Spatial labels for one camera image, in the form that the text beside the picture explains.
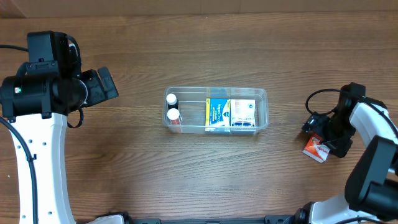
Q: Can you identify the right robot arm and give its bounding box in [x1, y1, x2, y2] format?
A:
[286, 83, 397, 223]

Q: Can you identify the black bottle white cap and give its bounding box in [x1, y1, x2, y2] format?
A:
[166, 93, 178, 110]

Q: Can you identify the red caplet box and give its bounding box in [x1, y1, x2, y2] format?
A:
[302, 134, 330, 163]

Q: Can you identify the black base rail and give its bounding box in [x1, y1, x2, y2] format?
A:
[86, 211, 312, 224]

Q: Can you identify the white Hansaplast plaster box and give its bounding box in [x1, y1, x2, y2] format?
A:
[231, 99, 256, 128]

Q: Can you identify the orange tube white cap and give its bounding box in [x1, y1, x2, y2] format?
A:
[167, 108, 180, 125]

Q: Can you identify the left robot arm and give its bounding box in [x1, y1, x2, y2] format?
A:
[1, 31, 118, 223]

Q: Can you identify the blue yellow VapoDrops box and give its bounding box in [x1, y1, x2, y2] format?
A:
[205, 98, 231, 127]

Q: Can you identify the clear plastic container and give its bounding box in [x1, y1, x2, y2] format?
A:
[163, 86, 269, 135]

